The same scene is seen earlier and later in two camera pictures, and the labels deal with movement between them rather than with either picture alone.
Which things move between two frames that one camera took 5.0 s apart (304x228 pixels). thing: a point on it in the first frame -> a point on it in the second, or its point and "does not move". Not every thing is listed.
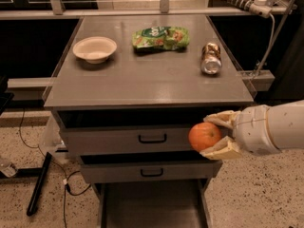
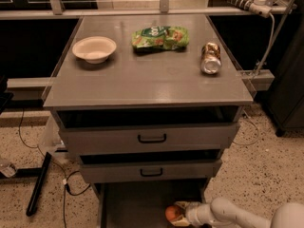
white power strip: [257, 5] does not move
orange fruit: [202, 135] -> [172, 212]
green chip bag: [161, 38] does not move
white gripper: [252, 129] -> [192, 213]
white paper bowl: [94, 49] does not move
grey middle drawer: [148, 168] does not move
